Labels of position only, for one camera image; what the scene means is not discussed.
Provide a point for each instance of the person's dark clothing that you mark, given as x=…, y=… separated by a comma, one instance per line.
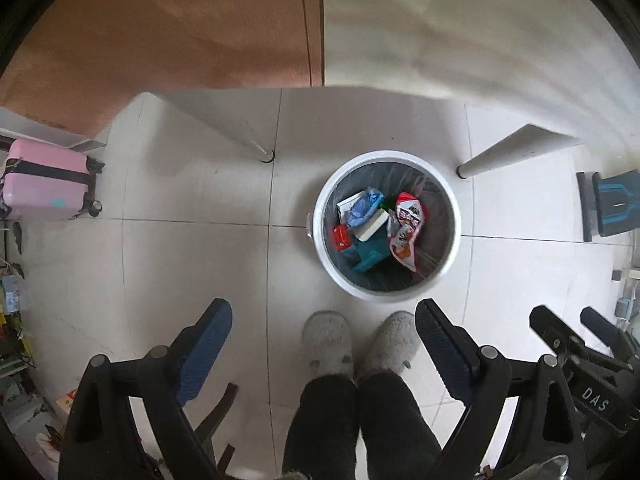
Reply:
x=360, y=425

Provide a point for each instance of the white tissue box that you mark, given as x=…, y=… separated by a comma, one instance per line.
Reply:
x=372, y=225

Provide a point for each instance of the grey fluffy slipper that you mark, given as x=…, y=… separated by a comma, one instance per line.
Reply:
x=327, y=342
x=392, y=340

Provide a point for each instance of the blue red drink carton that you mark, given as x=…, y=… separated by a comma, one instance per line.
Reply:
x=367, y=256

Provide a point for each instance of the red white snack wrapper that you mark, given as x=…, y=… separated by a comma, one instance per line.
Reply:
x=406, y=232

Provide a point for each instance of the grey blue plug adapter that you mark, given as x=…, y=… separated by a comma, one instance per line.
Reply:
x=625, y=309

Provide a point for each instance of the dark brown wooden stand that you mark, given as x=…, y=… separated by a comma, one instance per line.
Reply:
x=217, y=410

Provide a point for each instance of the blue tissue packet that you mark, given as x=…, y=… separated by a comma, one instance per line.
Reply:
x=365, y=207

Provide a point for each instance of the orange blanket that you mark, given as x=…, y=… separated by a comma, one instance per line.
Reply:
x=165, y=25

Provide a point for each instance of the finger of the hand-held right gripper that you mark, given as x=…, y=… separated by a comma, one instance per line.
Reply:
x=550, y=330
x=602, y=327

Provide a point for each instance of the black blue fitness board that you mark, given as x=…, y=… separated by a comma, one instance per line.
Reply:
x=612, y=205

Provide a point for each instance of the striped cream tablecloth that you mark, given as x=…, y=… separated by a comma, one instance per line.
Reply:
x=450, y=25

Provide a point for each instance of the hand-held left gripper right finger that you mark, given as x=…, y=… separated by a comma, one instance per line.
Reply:
x=445, y=352

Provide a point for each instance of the cluttered white shelf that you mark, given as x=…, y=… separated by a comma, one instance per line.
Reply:
x=15, y=340

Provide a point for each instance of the pink suitcase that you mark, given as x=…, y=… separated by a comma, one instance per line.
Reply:
x=45, y=180

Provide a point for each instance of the white round trash bin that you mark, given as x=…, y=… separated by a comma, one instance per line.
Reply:
x=440, y=265

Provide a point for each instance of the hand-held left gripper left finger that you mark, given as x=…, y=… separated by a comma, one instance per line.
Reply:
x=202, y=355

